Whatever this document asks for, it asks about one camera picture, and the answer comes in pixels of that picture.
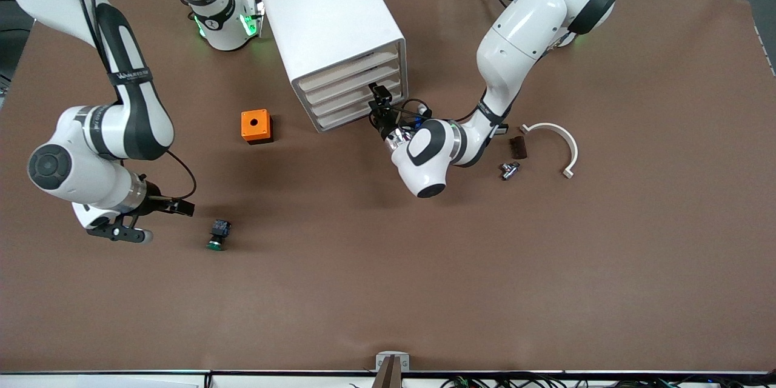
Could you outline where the brown pole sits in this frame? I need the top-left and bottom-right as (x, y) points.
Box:
(371, 355), (404, 388)

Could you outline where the white drawer cabinet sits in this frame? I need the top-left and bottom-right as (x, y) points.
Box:
(255, 0), (408, 134)

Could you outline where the grey metal mount bracket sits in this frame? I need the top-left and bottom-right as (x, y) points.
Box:
(375, 352), (410, 373)

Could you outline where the green push button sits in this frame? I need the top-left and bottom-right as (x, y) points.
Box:
(206, 219), (233, 252)

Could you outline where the white curved bracket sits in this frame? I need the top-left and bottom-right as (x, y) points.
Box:
(520, 123), (578, 179)

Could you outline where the brown table mat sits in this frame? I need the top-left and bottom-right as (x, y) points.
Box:
(0, 0), (776, 372)

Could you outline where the white plastic drawer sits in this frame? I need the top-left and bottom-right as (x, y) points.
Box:
(295, 42), (404, 94)
(314, 84), (408, 132)
(301, 56), (406, 107)
(307, 70), (407, 120)

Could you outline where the orange box with hole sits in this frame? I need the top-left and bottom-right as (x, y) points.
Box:
(241, 109), (274, 146)

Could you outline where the black left camera cable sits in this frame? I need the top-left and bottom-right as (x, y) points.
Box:
(391, 97), (486, 131)

